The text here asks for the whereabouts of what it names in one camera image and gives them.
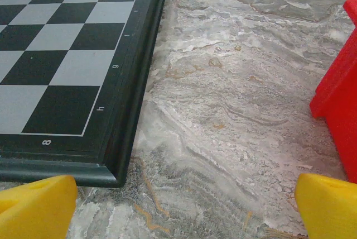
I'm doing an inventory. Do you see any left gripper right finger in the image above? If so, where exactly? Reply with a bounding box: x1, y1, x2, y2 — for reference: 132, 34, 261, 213
295, 173, 357, 239

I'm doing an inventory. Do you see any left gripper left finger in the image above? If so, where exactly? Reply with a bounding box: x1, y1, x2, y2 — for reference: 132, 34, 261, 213
0, 174, 79, 239

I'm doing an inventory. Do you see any red three-compartment bin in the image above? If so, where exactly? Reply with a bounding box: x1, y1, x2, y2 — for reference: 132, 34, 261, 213
309, 0, 357, 185

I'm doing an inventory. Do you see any black and grey chessboard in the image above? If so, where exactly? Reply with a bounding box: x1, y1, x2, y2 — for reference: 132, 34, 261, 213
0, 0, 172, 189

